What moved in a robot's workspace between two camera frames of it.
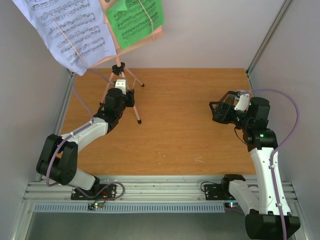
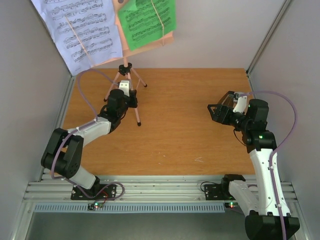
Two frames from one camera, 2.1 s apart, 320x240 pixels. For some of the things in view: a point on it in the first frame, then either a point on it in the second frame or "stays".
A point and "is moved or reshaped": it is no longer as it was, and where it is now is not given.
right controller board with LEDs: x=231 y=205 stays
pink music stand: x=120 y=66 → x=126 y=68
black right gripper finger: x=214 y=107 stays
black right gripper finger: x=227 y=94 stays
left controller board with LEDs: x=96 y=205 stays
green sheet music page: x=140 y=16 is moved or reshaped
